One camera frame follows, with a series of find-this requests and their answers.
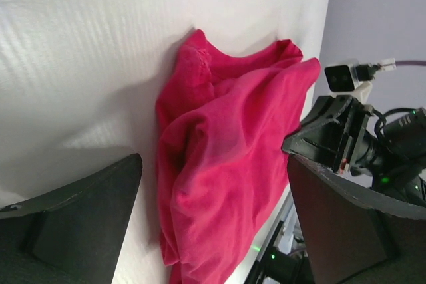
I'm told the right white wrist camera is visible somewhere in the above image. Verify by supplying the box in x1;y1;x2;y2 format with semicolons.
324;59;373;104

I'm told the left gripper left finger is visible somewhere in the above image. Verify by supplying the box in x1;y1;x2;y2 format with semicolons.
1;154;142;283

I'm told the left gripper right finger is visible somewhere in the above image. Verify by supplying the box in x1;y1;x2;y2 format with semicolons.
288;156;425;283

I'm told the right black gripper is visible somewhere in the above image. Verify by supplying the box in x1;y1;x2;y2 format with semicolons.
282;95;386;177

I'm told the pink t shirt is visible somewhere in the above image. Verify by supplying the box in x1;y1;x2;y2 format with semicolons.
156;30;321;283

